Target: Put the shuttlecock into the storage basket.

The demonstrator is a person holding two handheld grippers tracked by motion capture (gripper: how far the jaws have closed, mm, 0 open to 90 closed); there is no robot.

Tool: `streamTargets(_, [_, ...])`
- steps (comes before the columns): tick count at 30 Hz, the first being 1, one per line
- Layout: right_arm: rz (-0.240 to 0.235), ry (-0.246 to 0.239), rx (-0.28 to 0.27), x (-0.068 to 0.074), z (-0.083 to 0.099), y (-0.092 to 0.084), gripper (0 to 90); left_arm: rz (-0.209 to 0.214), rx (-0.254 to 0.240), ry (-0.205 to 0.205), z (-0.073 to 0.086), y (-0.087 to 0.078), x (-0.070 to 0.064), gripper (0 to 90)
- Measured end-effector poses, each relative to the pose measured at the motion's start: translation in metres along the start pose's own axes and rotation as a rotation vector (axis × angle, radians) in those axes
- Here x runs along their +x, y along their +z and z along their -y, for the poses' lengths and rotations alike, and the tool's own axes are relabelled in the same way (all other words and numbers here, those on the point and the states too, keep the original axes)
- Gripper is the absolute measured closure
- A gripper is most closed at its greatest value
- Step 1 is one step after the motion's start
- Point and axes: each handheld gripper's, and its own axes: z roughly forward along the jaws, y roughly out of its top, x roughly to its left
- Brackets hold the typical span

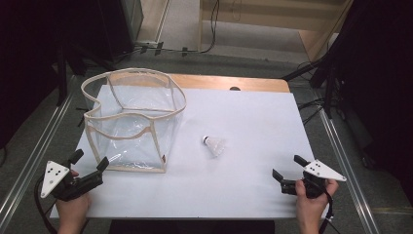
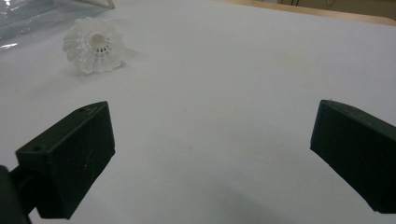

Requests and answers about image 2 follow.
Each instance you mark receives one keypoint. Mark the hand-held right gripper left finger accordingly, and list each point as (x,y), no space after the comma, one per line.
(68,155)

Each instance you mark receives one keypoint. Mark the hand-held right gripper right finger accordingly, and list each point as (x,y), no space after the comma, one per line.
(358,149)

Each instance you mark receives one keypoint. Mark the white plastic shuttlecock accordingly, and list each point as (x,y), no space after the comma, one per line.
(93,46)

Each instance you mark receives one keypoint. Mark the beige wooden strip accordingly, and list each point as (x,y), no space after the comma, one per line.
(327,12)

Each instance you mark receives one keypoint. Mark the clear plastic bag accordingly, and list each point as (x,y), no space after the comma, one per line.
(34,18)

